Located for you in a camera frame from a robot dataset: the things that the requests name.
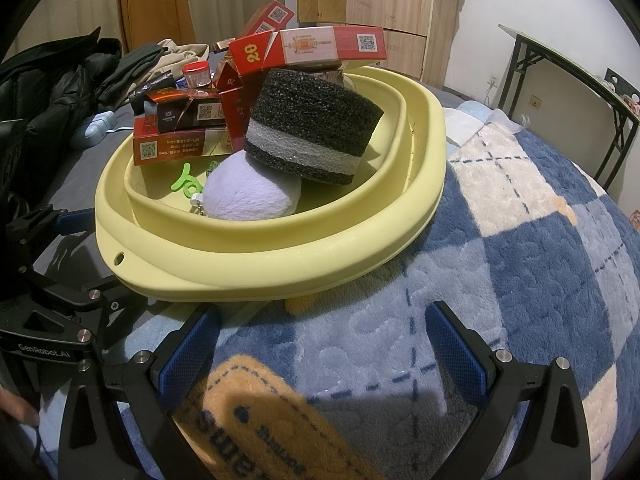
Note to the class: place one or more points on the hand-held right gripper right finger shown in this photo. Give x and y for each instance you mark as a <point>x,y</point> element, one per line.
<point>457,355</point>

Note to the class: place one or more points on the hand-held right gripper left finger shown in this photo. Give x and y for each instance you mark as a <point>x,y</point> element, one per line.
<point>190,355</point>

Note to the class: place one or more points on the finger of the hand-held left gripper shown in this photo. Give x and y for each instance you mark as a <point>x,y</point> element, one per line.
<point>107,287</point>
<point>75,221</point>

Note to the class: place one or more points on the red gold cigarette carton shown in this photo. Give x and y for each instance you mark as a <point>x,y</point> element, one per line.
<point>170,145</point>

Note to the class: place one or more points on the yellow plastic basin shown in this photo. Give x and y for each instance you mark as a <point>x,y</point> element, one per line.
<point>300,260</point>

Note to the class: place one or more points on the dark red small box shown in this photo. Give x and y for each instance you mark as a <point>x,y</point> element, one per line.
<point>175,110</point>

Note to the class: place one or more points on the black grey foam cylinder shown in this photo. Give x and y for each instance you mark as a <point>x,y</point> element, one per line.
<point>310,115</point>

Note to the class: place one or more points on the person's left hand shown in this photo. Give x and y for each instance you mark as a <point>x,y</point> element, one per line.
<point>20,407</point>

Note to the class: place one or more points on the blue checkered fleece blanket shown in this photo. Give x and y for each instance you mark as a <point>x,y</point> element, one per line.
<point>450,260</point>

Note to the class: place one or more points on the green plastic clip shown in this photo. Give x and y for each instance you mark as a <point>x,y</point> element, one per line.
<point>182,180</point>

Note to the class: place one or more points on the black jacket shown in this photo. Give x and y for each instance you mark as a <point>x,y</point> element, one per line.
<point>50,90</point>

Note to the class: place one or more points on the black pouch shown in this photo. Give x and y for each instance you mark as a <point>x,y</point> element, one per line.
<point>150,87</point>

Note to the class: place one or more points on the dark green clothing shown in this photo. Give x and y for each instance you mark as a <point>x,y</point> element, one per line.
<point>130,70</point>

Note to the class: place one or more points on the purple plush ball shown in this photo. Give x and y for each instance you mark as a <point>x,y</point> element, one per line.
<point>245,190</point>

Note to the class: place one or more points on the red lid clear jar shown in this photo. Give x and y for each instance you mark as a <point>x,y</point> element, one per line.
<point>196,77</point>

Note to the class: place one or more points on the beige clothing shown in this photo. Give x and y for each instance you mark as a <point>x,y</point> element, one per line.
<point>185,55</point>

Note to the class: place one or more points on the brown tape roll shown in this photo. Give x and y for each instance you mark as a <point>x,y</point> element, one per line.
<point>222,46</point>

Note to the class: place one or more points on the brown wooden door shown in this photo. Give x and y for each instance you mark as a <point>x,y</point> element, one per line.
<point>155,5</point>

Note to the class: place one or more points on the light blue white cloth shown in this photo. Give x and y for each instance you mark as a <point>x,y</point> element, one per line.
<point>470,122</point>

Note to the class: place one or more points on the black folding table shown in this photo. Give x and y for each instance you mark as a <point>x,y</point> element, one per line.
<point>550,50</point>

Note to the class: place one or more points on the wooden wardrobe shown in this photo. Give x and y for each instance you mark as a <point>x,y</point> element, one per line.
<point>390,0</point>

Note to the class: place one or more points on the wall socket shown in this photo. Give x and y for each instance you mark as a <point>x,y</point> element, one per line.
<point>535,102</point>

